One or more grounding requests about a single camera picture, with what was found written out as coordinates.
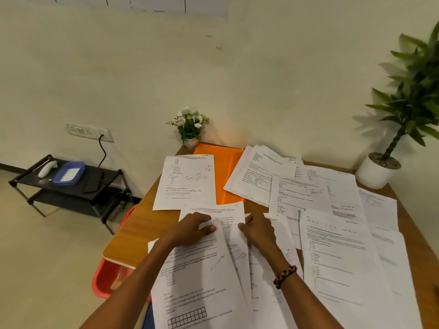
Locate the person's right hand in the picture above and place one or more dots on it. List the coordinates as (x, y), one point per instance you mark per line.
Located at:
(262, 232)

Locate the person's left hand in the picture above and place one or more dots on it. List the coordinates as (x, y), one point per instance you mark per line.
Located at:
(185, 232)

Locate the person's right fingers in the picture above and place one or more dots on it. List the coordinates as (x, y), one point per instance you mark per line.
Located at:
(249, 225)

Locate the person's left fingers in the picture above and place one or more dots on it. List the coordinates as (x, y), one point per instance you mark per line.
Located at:
(205, 226)

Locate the printed sheet with grid drawing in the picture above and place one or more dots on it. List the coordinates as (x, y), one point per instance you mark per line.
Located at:
(199, 287)

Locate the printed sheet with pencil sketches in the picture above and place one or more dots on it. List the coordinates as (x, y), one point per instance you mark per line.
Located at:
(271, 298)

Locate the person's left forearm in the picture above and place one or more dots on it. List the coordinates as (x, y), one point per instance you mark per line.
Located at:
(137, 287)

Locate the person's right forearm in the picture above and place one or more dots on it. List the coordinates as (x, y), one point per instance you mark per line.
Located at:
(301, 301)

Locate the orange plastic folder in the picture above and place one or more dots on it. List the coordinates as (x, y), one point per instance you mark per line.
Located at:
(224, 174)

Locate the spread of printed paper sheets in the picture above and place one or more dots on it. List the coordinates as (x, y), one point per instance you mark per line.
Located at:
(343, 256)

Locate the small white flower pot plant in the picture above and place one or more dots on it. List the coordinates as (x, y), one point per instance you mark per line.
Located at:
(189, 128)

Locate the person's blue trousers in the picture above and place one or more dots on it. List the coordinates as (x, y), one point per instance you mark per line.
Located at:
(148, 318)

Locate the red plastic chair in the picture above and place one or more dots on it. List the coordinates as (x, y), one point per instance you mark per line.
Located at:
(108, 274)

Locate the black metal shelf rack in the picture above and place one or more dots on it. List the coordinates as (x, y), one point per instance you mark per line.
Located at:
(103, 188)

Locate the blue plastic tray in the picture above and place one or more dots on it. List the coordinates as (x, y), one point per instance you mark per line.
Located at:
(69, 173)

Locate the white handheld thermometer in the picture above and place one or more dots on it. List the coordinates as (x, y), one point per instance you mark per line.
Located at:
(47, 169)

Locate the tall green plant white pot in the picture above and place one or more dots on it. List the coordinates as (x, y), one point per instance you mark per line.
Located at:
(410, 102)

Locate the white wall socket panel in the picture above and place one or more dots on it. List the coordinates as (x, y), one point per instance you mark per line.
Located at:
(90, 132)

